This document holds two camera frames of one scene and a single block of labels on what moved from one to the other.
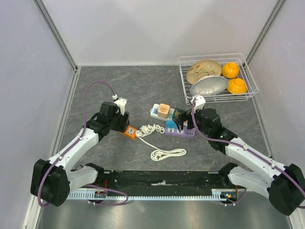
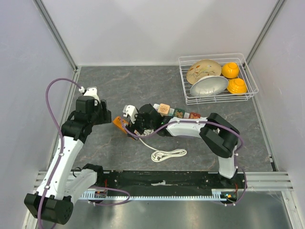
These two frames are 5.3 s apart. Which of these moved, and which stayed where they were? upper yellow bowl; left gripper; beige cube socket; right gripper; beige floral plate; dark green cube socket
Moved: left gripper; right gripper
Stayed: beige floral plate; beige cube socket; dark green cube socket; upper yellow bowl
